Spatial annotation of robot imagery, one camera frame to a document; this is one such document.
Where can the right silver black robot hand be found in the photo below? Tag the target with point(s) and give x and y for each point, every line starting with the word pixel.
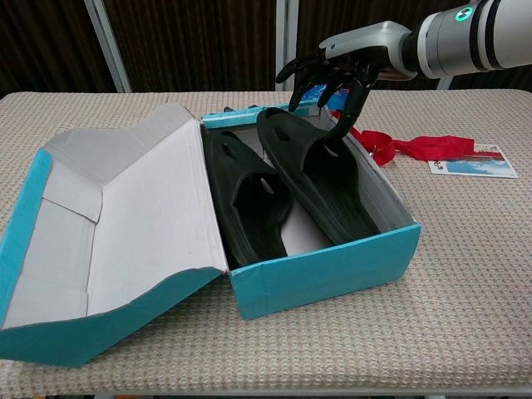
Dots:
pixel 370 45

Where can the black rubber slipper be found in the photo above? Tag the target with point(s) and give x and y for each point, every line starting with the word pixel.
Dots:
pixel 249 199
pixel 332 187

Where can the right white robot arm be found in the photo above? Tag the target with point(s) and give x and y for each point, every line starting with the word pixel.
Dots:
pixel 469 37

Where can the light blue shoe box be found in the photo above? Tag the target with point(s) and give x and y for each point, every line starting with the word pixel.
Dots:
pixel 124 228

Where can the blue red snack packet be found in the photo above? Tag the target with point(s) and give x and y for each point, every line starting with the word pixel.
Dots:
pixel 314 92

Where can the sky picture badge card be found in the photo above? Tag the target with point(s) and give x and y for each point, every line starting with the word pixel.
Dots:
pixel 478 166

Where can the beige waffle tablecloth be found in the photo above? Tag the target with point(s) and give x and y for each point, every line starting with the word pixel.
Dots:
pixel 291 353

